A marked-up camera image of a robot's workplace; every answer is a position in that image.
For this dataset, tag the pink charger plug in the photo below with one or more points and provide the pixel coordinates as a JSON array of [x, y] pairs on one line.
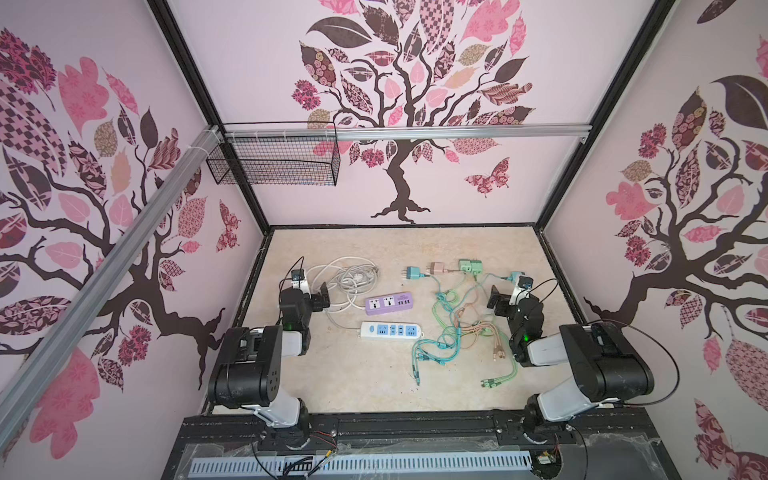
[[437, 268]]

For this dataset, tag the purple power strip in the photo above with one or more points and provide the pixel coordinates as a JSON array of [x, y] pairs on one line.
[[391, 303]]

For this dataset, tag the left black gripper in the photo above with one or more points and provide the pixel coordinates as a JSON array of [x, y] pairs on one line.
[[315, 300]]

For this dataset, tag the back aluminium rail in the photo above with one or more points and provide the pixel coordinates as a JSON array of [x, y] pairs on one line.
[[414, 133]]

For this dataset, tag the left aluminium rail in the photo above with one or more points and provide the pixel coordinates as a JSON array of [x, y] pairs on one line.
[[21, 395]]

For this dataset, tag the light teal charger plug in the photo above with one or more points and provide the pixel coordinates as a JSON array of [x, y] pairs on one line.
[[514, 276]]

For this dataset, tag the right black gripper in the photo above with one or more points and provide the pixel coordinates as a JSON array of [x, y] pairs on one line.
[[504, 303]]

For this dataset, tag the white slotted cable duct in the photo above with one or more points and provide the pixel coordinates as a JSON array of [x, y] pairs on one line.
[[358, 466]]

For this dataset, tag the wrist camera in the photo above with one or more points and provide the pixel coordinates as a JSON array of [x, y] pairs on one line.
[[299, 280], [521, 289]]

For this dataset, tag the black wire basket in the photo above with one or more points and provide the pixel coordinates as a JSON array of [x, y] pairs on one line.
[[291, 153]]

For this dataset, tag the white blue power strip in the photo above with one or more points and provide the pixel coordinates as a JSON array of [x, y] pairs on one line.
[[391, 331]]

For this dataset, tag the aluminium rail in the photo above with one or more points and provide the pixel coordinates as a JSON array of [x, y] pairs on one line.
[[21, 395], [414, 133]]

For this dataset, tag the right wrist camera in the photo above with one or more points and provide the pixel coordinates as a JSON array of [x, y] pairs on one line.
[[521, 289]]

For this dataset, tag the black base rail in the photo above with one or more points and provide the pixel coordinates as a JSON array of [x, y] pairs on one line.
[[600, 444]]

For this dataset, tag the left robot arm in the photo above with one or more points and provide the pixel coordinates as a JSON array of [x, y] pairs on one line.
[[247, 371]]

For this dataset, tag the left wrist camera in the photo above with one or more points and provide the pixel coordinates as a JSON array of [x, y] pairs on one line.
[[299, 280]]

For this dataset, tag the green charger plug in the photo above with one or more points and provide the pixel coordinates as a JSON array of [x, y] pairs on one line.
[[471, 267]]

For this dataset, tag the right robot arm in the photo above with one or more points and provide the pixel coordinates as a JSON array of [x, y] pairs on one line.
[[605, 367]]

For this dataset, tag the dark teal charger plug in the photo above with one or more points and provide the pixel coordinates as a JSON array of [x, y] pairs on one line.
[[414, 273]]

